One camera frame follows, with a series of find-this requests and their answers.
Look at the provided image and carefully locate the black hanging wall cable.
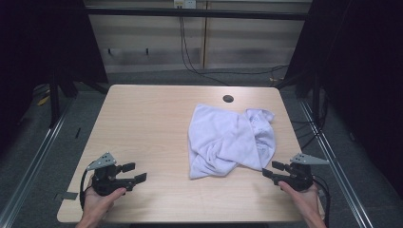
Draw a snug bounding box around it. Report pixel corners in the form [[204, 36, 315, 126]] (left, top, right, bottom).
[[179, 15, 230, 86]]

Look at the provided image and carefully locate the white printed towel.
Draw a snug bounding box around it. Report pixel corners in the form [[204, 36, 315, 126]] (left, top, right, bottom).
[[187, 103, 277, 181]]

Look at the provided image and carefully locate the person's right hand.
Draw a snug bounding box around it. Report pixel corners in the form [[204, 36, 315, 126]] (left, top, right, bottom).
[[278, 180, 321, 219]]

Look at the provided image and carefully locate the black frame post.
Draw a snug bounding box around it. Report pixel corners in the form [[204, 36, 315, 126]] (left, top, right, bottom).
[[48, 70, 62, 129], [311, 71, 321, 123]]

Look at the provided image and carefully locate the black floor cable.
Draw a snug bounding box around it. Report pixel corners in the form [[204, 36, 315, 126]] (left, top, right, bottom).
[[202, 64, 290, 76]]

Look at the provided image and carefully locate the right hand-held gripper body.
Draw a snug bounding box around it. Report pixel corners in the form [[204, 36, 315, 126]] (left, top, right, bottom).
[[272, 152, 331, 193]]

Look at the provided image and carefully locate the black curtain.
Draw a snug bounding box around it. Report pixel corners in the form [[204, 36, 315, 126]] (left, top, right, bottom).
[[283, 0, 403, 199], [0, 0, 109, 156]]

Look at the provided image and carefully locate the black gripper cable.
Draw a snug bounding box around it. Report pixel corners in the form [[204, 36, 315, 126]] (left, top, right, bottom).
[[79, 168, 94, 211], [312, 175, 333, 228]]

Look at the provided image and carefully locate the white wall socket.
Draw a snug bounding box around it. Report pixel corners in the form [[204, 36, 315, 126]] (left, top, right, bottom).
[[173, 0, 198, 10]]

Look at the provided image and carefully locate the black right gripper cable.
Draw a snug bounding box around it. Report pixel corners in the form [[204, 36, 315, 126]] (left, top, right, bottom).
[[312, 175, 333, 228]]

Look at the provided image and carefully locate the grey tape strip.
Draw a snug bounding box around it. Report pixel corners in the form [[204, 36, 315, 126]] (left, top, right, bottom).
[[53, 191, 79, 202]]

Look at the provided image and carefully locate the person's left hand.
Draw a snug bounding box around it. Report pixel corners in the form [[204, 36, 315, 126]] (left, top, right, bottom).
[[83, 184, 127, 224]]

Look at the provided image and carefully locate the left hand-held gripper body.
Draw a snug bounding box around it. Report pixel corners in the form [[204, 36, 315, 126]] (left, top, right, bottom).
[[86, 151, 135, 198]]

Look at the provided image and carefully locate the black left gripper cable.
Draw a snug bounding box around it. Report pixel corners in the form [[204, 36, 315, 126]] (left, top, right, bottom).
[[79, 168, 94, 211]]

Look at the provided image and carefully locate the metal floor rail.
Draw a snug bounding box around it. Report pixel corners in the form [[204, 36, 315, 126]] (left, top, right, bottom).
[[0, 94, 78, 228], [298, 100, 375, 228]]

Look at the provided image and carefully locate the black horizontal frame bar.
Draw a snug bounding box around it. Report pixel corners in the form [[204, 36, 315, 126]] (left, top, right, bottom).
[[85, 7, 314, 22]]

